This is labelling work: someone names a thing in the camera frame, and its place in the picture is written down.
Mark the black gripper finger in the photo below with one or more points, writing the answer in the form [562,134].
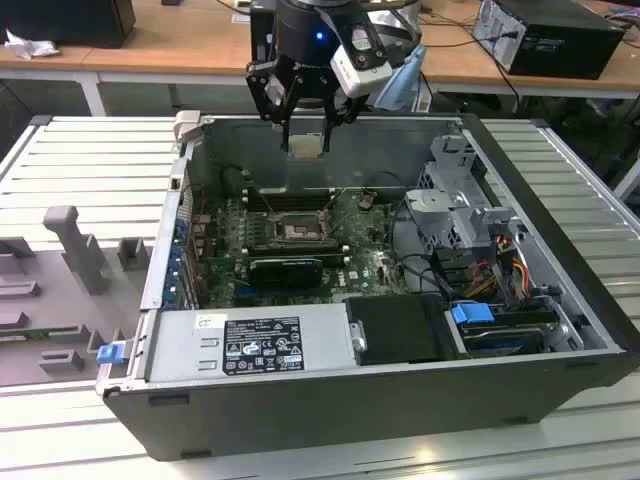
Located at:
[265,95]
[340,112]

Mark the silver CPU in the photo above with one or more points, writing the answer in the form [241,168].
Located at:
[305,146]

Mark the CPU socket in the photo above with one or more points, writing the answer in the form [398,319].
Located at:
[300,229]

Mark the blue expansion slot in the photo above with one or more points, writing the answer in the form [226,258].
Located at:
[243,290]

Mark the pale blue cloth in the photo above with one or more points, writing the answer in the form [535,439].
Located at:
[400,82]

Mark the grey plastic case hinge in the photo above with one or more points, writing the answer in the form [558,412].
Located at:
[186,127]

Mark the black rimmed office chair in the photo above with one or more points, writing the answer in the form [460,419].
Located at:
[400,35]

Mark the wooden desk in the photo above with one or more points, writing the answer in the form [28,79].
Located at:
[175,40]

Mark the green RAM stick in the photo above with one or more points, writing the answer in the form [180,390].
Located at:
[300,255]

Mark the green motherboard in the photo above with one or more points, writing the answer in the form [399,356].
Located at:
[360,270]

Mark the graphics card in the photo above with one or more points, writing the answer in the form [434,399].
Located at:
[285,274]

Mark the blue card retainer strip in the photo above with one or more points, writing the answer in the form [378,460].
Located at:
[175,265]

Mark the black box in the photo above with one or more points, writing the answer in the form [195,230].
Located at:
[65,20]

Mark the black plastic shroud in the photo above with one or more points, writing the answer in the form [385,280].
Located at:
[400,330]

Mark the black desktop computer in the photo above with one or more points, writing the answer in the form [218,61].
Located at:
[565,50]

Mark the crumpled white paper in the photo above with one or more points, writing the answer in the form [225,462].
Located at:
[30,46]

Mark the blue disk carrier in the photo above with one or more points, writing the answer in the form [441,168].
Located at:
[470,317]

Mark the grey power supply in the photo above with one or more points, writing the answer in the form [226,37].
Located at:
[175,350]

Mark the hard disk drive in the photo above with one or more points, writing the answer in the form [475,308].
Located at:
[500,342]

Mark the grey parts rack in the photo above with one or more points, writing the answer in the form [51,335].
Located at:
[60,310]

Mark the blue case latch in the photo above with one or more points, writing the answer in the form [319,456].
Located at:
[110,354]

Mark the black grey PC case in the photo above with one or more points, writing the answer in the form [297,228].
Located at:
[350,420]

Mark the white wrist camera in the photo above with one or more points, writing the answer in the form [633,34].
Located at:
[360,75]

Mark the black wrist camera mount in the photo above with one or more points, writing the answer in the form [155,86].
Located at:
[261,30]

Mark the grey metal drive bracket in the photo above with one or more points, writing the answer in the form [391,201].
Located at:
[427,205]

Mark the white metal frame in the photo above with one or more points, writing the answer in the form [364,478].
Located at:
[630,180]

